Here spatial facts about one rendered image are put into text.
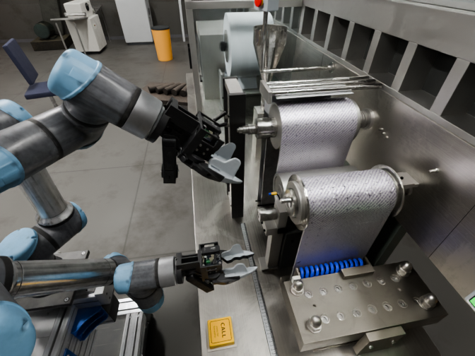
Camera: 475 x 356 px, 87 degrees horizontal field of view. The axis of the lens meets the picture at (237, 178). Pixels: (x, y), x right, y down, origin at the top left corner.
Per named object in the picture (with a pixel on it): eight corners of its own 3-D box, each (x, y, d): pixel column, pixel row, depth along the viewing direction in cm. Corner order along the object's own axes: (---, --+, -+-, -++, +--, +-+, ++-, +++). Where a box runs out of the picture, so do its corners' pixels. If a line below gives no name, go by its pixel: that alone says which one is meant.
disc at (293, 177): (284, 202, 77) (290, 163, 68) (285, 202, 77) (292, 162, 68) (302, 241, 66) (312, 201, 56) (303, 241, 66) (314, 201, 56)
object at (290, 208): (282, 196, 71) (288, 184, 65) (289, 195, 72) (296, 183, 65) (288, 221, 68) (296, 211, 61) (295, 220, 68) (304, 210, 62)
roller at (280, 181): (271, 193, 89) (274, 166, 81) (338, 184, 92) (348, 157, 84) (281, 218, 80) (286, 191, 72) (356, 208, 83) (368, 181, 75)
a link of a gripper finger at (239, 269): (259, 268, 64) (223, 268, 64) (258, 279, 68) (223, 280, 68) (258, 256, 66) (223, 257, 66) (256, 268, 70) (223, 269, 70)
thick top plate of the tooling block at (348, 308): (280, 291, 77) (283, 281, 73) (399, 270, 82) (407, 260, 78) (300, 352, 65) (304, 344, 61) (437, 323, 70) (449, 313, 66)
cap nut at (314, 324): (304, 319, 65) (307, 311, 62) (317, 316, 66) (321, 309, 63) (309, 335, 62) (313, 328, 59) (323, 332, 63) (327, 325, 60)
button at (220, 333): (208, 323, 76) (207, 319, 75) (230, 318, 77) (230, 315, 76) (210, 349, 71) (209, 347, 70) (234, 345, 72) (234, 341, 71)
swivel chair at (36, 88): (90, 111, 388) (59, 37, 322) (73, 129, 345) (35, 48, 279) (50, 111, 385) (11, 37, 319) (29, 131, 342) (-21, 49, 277)
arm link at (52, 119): (23, 135, 44) (27, 102, 37) (78, 110, 52) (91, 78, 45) (59, 169, 46) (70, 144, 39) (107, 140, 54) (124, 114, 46)
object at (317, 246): (292, 268, 77) (303, 229, 65) (363, 256, 80) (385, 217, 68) (293, 269, 77) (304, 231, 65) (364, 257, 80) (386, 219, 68)
